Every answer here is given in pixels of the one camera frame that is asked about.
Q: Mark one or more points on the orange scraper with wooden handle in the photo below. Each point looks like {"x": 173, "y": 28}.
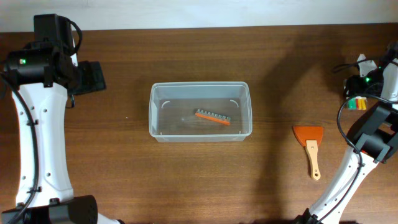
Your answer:
{"x": 310, "y": 138}

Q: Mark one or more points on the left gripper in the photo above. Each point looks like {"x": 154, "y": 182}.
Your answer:
{"x": 94, "y": 78}

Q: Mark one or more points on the clear plastic container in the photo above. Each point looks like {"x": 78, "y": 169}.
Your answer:
{"x": 172, "y": 108}

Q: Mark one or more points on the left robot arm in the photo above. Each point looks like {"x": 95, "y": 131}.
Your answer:
{"x": 44, "y": 77}

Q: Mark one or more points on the orange screwdriver bit holder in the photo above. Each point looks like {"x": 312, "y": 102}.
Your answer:
{"x": 218, "y": 118}

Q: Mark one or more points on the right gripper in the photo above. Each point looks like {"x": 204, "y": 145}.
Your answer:
{"x": 355, "y": 87}

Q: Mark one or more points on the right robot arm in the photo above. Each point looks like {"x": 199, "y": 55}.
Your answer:
{"x": 371, "y": 140}

